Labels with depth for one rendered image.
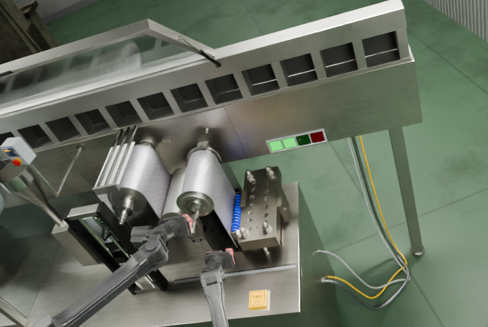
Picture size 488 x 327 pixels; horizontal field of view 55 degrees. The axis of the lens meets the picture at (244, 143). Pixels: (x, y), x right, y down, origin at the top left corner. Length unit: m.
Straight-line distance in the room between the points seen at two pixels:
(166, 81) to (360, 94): 0.76
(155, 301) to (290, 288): 0.60
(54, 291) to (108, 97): 1.01
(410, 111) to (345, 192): 1.48
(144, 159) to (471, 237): 1.94
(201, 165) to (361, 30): 0.80
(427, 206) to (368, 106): 1.39
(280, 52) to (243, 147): 0.50
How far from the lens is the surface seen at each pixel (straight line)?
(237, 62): 1.78
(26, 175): 2.09
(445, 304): 2.80
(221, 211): 1.90
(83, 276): 2.44
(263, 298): 1.88
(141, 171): 1.90
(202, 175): 1.85
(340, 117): 1.92
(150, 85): 1.90
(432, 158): 3.46
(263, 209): 1.99
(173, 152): 2.11
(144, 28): 1.33
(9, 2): 7.43
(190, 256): 2.16
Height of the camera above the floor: 2.46
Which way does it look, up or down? 38 degrees down
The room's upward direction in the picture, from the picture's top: 25 degrees counter-clockwise
